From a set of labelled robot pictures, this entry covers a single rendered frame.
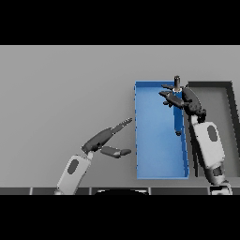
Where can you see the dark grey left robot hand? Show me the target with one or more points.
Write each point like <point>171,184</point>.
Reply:
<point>100,138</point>

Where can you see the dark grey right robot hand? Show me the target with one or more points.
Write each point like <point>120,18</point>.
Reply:
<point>191,100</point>

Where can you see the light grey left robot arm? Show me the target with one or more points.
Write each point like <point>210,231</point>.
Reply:
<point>73,170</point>

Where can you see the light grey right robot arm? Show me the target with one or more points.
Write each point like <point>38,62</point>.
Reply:
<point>208,146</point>

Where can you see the dark grey bin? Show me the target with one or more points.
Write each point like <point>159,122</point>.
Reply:
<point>223,125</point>

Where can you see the blue bin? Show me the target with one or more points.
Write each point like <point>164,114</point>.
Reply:
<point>160,134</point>

